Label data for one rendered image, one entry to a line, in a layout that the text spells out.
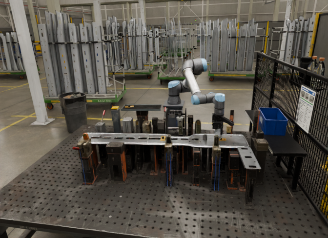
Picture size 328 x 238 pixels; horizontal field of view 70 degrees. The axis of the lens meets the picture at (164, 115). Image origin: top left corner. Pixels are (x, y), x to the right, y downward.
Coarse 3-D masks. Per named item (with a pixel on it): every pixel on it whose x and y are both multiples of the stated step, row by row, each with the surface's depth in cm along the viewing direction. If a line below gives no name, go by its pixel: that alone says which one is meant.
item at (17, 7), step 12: (12, 0) 426; (12, 12) 433; (24, 12) 444; (24, 24) 445; (24, 36) 446; (24, 48) 454; (24, 60) 463; (36, 72) 479; (36, 84) 480; (36, 96) 487; (36, 108) 498; (36, 120) 518; (48, 120) 512
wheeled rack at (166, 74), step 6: (156, 36) 759; (162, 36) 756; (168, 36) 754; (174, 36) 753; (162, 54) 861; (162, 60) 847; (162, 72) 799; (168, 72) 884; (174, 72) 880; (180, 72) 876; (162, 78) 804; (168, 78) 801; (174, 78) 797; (180, 78) 794
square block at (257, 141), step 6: (258, 144) 169; (264, 144) 169; (258, 150) 171; (264, 150) 170; (258, 156) 173; (264, 156) 172; (264, 162) 174; (264, 168) 176; (258, 174) 178; (258, 180) 180
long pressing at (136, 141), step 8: (96, 136) 202; (104, 136) 202; (112, 136) 202; (120, 136) 201; (128, 136) 200; (136, 136) 200; (144, 136) 200; (152, 136) 199; (160, 136) 199; (192, 136) 197; (200, 136) 196; (208, 136) 196; (224, 136) 195; (232, 136) 194; (240, 136) 194; (128, 144) 189; (136, 144) 188; (144, 144) 187; (152, 144) 186; (160, 144) 186; (176, 144) 185; (184, 144) 184; (192, 144) 183; (200, 144) 182; (208, 144) 182; (224, 144) 181; (232, 144) 181; (240, 144) 180; (248, 144) 181
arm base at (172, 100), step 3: (168, 96) 249; (171, 96) 244; (174, 96) 244; (177, 96) 245; (168, 99) 248; (171, 99) 245; (174, 99) 244; (177, 99) 246; (180, 99) 249; (168, 102) 247; (171, 102) 245; (174, 102) 244; (177, 102) 245; (180, 102) 248
